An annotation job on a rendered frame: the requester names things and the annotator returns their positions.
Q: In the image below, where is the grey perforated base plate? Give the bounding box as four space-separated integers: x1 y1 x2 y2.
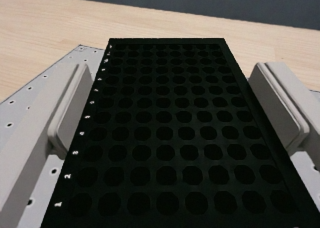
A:
0 44 320 228

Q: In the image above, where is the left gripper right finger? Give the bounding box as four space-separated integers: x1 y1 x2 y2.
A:
248 62 320 173

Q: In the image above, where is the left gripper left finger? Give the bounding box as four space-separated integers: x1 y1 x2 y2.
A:
0 63 93 228

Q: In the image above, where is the black well plate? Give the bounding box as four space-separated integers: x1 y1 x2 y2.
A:
40 38 320 228

